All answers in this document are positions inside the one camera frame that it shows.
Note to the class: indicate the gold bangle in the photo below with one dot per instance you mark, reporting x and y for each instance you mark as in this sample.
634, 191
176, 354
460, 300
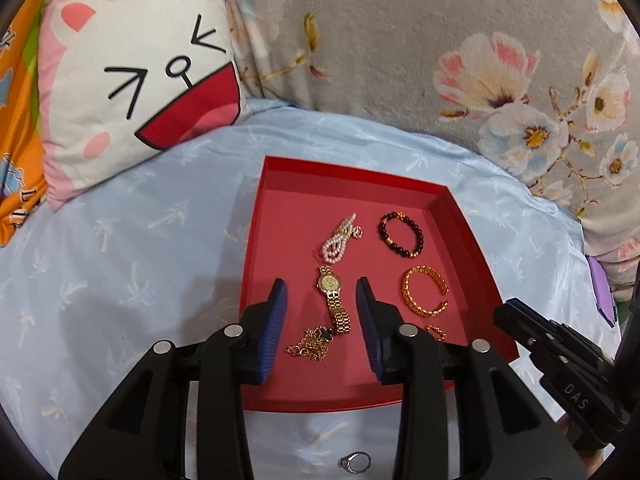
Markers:
424, 291

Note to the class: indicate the gold wrist watch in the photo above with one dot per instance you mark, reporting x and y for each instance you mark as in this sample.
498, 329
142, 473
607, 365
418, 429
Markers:
329, 284

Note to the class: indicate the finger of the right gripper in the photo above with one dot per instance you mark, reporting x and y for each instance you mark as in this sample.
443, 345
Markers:
533, 331

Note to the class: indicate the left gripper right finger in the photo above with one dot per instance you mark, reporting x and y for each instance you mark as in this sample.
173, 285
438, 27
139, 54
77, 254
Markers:
503, 431

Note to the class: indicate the grey floral blanket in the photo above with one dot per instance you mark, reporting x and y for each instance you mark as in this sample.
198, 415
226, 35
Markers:
548, 90

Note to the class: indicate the colourful cartoon blanket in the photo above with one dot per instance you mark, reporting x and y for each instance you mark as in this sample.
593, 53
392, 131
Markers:
22, 180

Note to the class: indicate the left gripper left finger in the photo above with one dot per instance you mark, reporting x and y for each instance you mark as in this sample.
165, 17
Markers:
140, 431

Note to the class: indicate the pink white cat pillow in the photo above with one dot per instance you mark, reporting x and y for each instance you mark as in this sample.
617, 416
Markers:
121, 81

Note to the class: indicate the gold chain necklace black pendant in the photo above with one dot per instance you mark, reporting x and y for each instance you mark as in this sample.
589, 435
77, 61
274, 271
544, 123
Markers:
314, 344

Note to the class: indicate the purple object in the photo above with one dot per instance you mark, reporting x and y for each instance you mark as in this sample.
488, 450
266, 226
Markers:
602, 291

